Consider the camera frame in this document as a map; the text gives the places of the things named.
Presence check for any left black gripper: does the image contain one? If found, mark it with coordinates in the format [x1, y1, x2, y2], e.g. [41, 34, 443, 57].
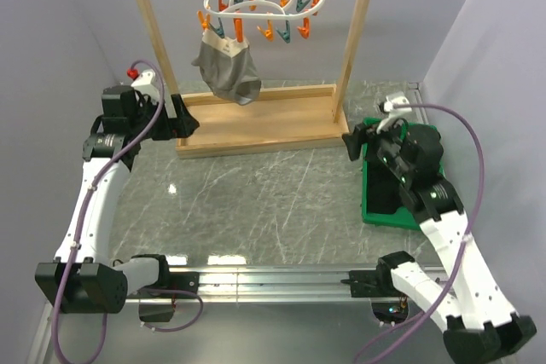
[130, 94, 199, 142]

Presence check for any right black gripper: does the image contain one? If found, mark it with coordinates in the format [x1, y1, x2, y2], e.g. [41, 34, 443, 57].
[341, 114, 414, 182]

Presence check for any taupe underwear beige waistband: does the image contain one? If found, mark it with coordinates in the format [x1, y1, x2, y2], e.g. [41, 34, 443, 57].
[191, 29, 262, 106]

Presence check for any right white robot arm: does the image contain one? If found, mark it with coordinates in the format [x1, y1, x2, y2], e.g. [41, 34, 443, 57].
[342, 124, 537, 363]

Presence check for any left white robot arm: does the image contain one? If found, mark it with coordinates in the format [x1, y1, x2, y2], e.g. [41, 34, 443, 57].
[35, 85, 200, 314]

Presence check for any teal clip front left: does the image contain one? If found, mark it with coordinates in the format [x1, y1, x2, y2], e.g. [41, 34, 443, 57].
[209, 19, 225, 38]

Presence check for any teal clip front right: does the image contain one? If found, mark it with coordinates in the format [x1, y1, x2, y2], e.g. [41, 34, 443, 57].
[276, 20, 291, 44]

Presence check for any teal clip back centre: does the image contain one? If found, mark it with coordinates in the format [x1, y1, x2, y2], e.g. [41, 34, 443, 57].
[296, 0, 311, 13]

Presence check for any black garment in bin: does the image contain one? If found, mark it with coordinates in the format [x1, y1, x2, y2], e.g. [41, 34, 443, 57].
[366, 164, 403, 215]

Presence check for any green plastic bin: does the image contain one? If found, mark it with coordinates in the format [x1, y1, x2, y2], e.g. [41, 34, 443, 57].
[359, 118, 444, 231]

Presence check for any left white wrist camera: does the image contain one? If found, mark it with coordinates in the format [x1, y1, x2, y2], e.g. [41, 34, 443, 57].
[126, 68, 163, 102]

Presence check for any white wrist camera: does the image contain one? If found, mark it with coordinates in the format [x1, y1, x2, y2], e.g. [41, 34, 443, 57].
[126, 68, 163, 102]
[376, 91, 412, 134]

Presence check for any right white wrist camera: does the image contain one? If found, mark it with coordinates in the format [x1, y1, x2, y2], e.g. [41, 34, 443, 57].
[376, 91, 412, 134]

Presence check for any wooden hanging rack frame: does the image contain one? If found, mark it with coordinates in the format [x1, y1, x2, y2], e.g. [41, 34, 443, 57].
[136, 0, 370, 159]

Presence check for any aluminium mounting rail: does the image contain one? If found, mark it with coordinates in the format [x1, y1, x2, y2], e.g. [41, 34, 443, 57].
[27, 264, 517, 364]

